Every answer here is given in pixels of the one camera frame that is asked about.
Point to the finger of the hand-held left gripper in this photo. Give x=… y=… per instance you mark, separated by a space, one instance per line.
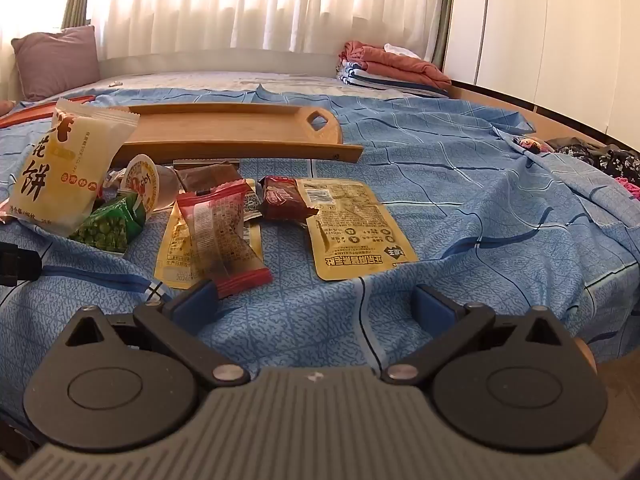
x=20 y=267

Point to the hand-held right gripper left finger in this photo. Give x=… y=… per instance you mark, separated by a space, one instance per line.
x=192 y=306

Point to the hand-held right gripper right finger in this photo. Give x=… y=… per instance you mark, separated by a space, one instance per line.
x=432 y=307

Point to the small yellow snack packet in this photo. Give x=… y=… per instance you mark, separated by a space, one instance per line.
x=172 y=255

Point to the red snack packet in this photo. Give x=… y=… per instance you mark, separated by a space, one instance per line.
x=220 y=230

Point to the green pea packet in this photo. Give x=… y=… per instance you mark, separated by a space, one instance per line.
x=107 y=225

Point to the large yellow snack packet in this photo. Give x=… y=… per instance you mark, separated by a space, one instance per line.
x=350 y=230

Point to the white pastry packet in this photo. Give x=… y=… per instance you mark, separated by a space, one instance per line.
x=60 y=160

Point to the brown nut bar packet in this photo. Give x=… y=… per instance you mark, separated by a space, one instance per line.
x=210 y=175
x=252 y=206

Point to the jelly cup with printed lid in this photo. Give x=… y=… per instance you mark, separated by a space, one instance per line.
x=142 y=180

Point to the dark red chocolate bar packet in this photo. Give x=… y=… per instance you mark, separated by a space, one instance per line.
x=285 y=200

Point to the wooden serving tray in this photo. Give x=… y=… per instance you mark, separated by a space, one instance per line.
x=225 y=130

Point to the blue checked bedsheet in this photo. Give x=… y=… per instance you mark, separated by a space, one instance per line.
x=450 y=240

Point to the red plastic tray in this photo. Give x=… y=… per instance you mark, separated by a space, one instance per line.
x=25 y=115

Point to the pink cloth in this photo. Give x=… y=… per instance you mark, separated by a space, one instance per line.
x=6 y=106

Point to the purple pillow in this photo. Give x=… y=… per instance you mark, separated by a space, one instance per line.
x=55 y=60

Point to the dark floral clothing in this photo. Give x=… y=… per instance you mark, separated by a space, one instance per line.
x=600 y=157

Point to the white quilted mattress cover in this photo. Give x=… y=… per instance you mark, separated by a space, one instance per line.
x=225 y=81

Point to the blue striped folded blanket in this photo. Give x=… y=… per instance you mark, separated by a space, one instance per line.
x=365 y=79

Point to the folded blankets stack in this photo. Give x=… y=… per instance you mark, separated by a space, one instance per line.
x=400 y=62

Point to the white folded cloth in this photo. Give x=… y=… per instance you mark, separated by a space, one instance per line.
x=400 y=50

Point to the white wardrobe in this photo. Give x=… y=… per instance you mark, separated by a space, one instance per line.
x=540 y=25

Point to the white sheer curtain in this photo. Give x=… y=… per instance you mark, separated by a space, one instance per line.
x=250 y=0

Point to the wooden bed frame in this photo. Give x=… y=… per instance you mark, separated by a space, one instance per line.
x=550 y=115

